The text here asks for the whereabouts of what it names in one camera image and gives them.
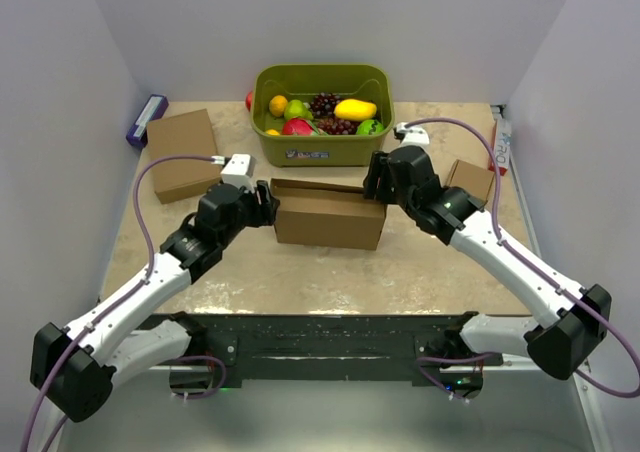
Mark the green pear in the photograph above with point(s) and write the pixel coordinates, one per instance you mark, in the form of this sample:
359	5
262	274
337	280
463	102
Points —
297	109

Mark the lower purple grapes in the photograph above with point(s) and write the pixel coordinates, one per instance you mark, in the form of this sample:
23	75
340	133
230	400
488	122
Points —
336	126

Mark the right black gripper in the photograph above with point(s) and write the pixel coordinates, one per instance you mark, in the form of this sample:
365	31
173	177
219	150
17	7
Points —
379	169

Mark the yellow mango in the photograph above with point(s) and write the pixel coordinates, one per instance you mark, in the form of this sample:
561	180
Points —
355	110

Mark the purple grapes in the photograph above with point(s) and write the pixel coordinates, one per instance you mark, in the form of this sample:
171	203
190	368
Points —
336	126
323	105

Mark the brown cardboard paper box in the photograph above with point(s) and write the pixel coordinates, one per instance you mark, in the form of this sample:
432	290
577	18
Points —
326	215

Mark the red fruit behind bin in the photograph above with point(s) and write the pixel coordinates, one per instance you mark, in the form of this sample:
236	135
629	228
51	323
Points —
249	101

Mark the red white toothpaste box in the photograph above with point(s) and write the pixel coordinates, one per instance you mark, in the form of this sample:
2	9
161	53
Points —
501	145

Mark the small brown cardboard box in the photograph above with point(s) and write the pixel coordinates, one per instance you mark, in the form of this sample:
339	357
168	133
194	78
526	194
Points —
477	181

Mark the olive green plastic bin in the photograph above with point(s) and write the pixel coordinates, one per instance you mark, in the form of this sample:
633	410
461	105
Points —
305	81

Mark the closed brown cardboard box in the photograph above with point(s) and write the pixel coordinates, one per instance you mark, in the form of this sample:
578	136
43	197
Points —
184	134

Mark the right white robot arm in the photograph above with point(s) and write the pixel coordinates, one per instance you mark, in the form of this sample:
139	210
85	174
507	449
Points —
566	322

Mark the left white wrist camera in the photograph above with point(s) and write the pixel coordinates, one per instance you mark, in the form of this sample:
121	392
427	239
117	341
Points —
237	170

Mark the orange fruit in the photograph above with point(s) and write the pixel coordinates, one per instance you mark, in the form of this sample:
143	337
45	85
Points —
277	106

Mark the purple white box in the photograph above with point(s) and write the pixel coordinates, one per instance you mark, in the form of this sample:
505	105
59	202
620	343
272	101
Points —
153	109

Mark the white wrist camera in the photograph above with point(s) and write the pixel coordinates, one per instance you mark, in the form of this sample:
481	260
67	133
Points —
237	170
408	135

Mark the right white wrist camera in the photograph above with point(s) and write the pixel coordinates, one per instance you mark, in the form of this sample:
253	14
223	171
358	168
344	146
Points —
408	135

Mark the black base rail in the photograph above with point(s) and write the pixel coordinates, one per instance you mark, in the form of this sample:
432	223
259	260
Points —
230	350

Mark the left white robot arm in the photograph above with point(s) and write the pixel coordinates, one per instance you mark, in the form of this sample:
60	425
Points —
74	366

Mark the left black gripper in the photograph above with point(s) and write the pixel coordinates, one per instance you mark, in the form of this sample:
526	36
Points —
265	211

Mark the upper purple grapes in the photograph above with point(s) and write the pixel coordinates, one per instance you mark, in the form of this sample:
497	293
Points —
323	105

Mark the pink dragon fruit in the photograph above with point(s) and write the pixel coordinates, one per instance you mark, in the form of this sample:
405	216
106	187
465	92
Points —
299	127

